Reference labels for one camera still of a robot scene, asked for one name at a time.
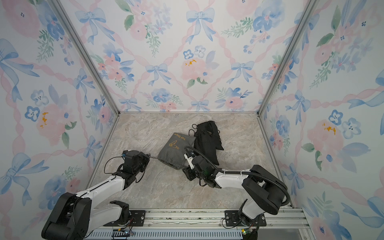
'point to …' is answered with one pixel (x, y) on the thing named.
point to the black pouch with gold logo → (211, 153)
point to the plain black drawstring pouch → (207, 136)
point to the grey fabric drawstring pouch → (172, 151)
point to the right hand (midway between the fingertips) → (181, 163)
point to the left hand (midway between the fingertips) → (151, 152)
